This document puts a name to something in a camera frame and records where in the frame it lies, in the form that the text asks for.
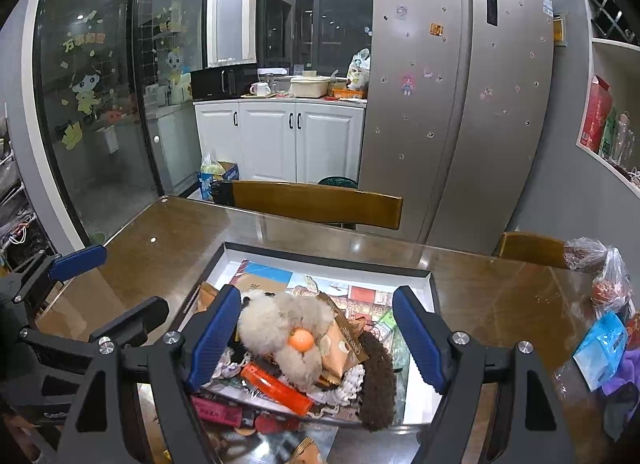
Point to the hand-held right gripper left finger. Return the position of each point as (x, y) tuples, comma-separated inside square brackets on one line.
[(212, 339)]

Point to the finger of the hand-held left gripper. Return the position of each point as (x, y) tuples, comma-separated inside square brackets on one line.
[(77, 261), (140, 319)]

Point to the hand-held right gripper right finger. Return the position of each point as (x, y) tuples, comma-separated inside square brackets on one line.
[(417, 339)]

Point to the grey fluffy plush toy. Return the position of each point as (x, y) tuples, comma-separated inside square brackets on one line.
[(280, 316)]

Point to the orange ball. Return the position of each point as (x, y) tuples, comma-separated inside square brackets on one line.
[(302, 340)]

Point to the black storage box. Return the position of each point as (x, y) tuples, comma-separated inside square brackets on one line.
[(330, 256)]

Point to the brown glossy desktop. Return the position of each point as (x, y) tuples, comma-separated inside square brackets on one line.
[(150, 224)]

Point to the brown fuzzy toy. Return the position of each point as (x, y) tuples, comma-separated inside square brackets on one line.
[(380, 384)]

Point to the brown paper packet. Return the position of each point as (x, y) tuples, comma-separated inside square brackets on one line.
[(347, 346)]

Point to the white lace scrunchie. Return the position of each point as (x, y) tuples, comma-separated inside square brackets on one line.
[(340, 389)]

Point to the wooden chair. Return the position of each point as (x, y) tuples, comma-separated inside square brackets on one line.
[(532, 250), (320, 204)]

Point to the blue cardboard carton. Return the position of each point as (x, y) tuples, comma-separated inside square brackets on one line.
[(220, 178)]

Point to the glass sliding door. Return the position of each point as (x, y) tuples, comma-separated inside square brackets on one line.
[(100, 93)]

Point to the blue plastic box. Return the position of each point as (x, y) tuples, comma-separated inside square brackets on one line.
[(600, 349)]

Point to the clear plastic bag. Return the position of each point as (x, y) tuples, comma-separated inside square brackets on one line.
[(612, 284)]

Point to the white kitchen cabinet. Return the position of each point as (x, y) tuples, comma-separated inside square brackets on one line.
[(280, 138)]

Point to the grey cloth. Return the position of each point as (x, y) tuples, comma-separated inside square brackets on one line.
[(622, 416)]

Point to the black microwave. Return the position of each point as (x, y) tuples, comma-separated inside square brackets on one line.
[(215, 82)]

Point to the silver double door fridge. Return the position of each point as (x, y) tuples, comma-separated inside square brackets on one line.
[(450, 93)]

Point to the white mug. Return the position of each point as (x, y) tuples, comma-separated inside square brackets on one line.
[(261, 89)]

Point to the cream plastic basin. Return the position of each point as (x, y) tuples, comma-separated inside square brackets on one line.
[(310, 86)]

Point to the white printed plastic bag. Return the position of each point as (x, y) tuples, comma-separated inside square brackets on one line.
[(359, 68)]

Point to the green box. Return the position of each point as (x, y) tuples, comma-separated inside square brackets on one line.
[(608, 133)]

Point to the red box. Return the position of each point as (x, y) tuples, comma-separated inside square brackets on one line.
[(596, 113)]

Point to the white wall shelf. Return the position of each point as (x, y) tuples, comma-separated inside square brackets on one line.
[(610, 53)]

